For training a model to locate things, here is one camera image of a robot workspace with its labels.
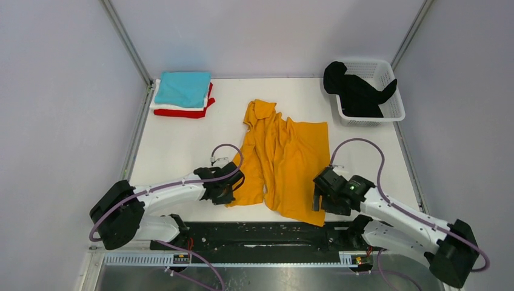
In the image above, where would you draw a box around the aluminium frame rail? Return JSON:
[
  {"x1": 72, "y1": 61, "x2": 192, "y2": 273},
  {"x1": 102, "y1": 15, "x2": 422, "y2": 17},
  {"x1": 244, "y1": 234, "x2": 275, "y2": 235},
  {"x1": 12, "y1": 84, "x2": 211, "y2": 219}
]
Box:
[
  {"x1": 391, "y1": 0, "x2": 435, "y2": 70},
  {"x1": 99, "y1": 1, "x2": 154, "y2": 180}
]

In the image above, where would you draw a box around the white plastic laundry basket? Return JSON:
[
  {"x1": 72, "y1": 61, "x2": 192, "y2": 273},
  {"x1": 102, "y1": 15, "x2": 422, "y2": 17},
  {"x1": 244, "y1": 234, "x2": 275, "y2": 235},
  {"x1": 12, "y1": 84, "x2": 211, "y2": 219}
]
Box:
[{"x1": 335, "y1": 58, "x2": 406, "y2": 127}]

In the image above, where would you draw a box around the black t-shirt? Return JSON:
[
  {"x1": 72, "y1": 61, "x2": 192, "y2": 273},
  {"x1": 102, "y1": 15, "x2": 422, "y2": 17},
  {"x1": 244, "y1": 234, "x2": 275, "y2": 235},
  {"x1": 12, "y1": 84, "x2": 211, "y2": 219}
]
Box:
[{"x1": 322, "y1": 61, "x2": 398, "y2": 118}]

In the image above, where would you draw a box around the yellow t-shirt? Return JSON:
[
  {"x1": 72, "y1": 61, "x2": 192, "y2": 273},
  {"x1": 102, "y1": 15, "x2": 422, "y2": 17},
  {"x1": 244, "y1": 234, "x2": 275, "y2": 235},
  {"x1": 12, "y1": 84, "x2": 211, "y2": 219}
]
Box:
[{"x1": 229, "y1": 99, "x2": 330, "y2": 226}]

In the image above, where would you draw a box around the folded turquoise t-shirt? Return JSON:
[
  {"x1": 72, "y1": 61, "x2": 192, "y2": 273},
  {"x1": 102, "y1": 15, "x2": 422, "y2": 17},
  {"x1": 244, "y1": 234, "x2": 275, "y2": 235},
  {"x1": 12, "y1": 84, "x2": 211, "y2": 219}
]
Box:
[{"x1": 154, "y1": 72, "x2": 211, "y2": 109}]

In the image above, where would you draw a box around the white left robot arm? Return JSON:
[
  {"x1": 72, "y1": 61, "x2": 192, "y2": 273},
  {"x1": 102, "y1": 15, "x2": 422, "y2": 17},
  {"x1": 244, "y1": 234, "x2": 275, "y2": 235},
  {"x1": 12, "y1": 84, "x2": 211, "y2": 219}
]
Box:
[{"x1": 89, "y1": 162, "x2": 245, "y2": 250}]

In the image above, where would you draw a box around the folded red t-shirt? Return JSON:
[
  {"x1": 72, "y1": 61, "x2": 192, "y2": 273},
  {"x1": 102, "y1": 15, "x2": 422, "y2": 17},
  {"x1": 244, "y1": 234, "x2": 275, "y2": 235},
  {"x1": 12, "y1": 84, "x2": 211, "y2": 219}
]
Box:
[{"x1": 153, "y1": 83, "x2": 215, "y2": 119}]

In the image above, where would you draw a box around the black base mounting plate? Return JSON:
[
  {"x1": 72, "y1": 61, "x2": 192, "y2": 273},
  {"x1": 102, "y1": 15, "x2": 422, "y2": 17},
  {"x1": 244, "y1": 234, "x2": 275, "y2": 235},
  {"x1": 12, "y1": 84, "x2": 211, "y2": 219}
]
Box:
[{"x1": 169, "y1": 221, "x2": 370, "y2": 252}]

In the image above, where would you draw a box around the aluminium frame rail left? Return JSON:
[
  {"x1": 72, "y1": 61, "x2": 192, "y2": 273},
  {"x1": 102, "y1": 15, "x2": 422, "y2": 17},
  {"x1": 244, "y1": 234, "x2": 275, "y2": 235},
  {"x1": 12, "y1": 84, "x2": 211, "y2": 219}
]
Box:
[{"x1": 99, "y1": 1, "x2": 154, "y2": 180}]

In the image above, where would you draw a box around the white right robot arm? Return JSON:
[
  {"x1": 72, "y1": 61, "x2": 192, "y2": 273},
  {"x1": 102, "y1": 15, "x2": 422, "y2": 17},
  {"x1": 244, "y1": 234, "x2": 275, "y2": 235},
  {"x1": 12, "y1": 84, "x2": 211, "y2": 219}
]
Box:
[{"x1": 313, "y1": 167, "x2": 479, "y2": 288}]

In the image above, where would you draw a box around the aluminium frame rail right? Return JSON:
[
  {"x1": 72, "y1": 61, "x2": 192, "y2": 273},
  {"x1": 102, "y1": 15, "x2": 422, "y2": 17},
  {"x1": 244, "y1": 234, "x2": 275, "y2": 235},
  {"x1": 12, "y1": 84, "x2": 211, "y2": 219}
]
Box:
[{"x1": 391, "y1": 0, "x2": 435, "y2": 70}]

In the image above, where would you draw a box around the white slotted cable duct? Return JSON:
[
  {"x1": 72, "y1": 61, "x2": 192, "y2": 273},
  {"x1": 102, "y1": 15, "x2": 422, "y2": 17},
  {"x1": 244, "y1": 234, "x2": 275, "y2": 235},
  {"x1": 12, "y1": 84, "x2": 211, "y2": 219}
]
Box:
[{"x1": 103, "y1": 252, "x2": 365, "y2": 268}]

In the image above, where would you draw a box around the folded white t-shirt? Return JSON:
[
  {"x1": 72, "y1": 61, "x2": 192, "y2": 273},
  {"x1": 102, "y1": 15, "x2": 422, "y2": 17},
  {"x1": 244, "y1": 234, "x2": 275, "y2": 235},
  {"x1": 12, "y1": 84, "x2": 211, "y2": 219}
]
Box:
[{"x1": 149, "y1": 79, "x2": 210, "y2": 112}]

